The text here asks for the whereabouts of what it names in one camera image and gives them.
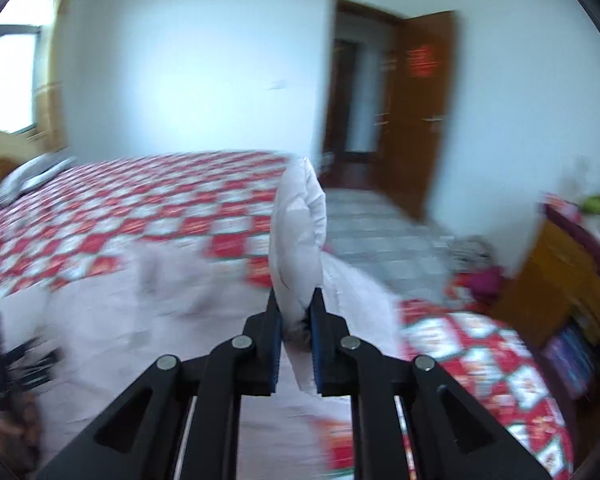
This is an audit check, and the red patchwork bear bedspread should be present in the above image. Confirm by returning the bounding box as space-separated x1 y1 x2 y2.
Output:
0 152 573 479

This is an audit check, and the striped grey pillow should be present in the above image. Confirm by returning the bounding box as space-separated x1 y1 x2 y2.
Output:
0 153 76 207

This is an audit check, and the pile of clothes on floor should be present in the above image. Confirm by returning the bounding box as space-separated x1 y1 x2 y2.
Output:
445 236 507 311

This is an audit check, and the wooden dresser desk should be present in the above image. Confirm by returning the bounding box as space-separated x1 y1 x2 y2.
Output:
490 195 600 464

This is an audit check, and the brown wooden door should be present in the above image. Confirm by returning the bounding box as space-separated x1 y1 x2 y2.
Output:
382 11 458 220

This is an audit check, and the window with frame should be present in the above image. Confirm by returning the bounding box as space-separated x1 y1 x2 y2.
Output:
0 0 52 133

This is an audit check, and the beige puffer coat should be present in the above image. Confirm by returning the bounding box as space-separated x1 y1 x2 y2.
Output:
0 158 400 479

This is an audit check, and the red paper door decoration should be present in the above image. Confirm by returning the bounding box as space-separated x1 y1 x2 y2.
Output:
406 44 440 78

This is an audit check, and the yellow curtain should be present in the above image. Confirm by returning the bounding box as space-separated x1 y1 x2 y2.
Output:
33 0 69 152

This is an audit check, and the wooden headboard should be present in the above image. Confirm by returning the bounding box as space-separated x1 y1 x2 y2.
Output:
0 131 50 183

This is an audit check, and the purple storage box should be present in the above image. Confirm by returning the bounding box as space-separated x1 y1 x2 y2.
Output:
542 323 598 400

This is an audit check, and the silver door handle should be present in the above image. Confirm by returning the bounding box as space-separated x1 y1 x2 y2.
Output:
422 115 445 133

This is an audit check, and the white wall switch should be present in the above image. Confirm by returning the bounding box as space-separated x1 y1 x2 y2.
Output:
271 79 288 90

